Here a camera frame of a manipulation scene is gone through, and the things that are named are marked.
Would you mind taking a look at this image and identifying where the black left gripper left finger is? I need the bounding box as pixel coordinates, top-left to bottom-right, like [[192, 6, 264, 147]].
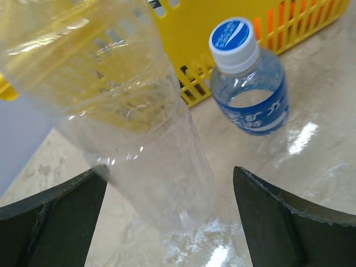
[[1, 165, 108, 266]]

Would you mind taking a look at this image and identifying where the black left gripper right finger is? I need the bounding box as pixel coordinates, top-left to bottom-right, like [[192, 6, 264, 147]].
[[233, 166, 355, 266]]

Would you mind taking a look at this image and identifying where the blue label Pocari bottle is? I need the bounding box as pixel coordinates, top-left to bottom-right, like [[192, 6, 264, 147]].
[[209, 47, 290, 137]]

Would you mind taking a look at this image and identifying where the clear plastic bottle large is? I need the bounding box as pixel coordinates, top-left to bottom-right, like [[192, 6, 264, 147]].
[[1, 1, 214, 232]]

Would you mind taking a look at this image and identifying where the Pocari Sweat bottle cap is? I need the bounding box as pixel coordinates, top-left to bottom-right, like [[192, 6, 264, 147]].
[[209, 17, 260, 74]]

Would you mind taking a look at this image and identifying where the orange fruit lower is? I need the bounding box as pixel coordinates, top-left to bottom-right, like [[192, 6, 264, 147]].
[[253, 1, 340, 53]]

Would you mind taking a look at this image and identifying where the yellow plastic shopping basket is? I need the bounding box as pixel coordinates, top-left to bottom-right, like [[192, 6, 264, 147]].
[[1, 1, 349, 112]]

